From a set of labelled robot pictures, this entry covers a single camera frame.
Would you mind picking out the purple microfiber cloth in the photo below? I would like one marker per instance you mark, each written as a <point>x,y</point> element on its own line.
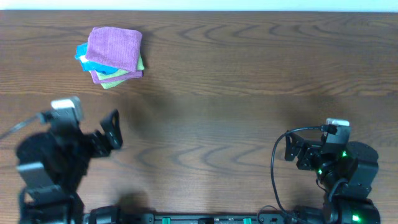
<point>114,47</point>

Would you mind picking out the green folded cloth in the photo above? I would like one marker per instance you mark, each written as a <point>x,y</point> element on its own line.
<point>140,67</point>

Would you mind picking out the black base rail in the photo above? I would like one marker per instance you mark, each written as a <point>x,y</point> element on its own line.
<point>150,218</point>

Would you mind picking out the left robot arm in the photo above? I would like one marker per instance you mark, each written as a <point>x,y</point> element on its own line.
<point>53,163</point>

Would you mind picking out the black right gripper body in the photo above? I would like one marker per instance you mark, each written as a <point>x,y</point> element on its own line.
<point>310,157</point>

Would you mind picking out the blue folded cloth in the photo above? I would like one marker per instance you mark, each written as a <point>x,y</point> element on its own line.
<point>89,65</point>

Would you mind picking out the pink folded cloth in stack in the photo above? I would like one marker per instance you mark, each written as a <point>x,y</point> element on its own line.
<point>111,78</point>

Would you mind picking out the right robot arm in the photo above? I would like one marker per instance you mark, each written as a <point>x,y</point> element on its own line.
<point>346,170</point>

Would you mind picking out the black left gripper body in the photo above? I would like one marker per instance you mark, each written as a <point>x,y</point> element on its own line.
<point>95,139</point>

